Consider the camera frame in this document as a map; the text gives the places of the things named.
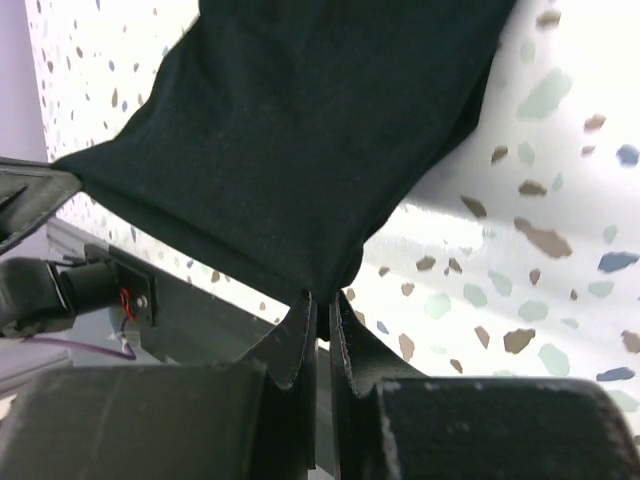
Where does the aluminium rail frame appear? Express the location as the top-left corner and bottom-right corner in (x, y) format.
(46, 218), (109, 266)

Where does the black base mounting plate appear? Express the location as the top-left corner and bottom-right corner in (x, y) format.
(85, 244), (272, 365)

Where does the black t shirt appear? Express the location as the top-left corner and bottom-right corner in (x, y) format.
(52, 0), (519, 306)

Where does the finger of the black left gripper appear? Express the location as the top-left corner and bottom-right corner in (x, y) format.
(1, 157), (82, 253)

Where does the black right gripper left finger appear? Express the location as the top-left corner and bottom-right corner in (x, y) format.
(1, 294), (317, 480)

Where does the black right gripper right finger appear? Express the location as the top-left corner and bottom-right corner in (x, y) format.
(328, 295), (639, 479)

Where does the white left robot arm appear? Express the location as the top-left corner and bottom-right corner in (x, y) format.
(1, 159), (317, 479)

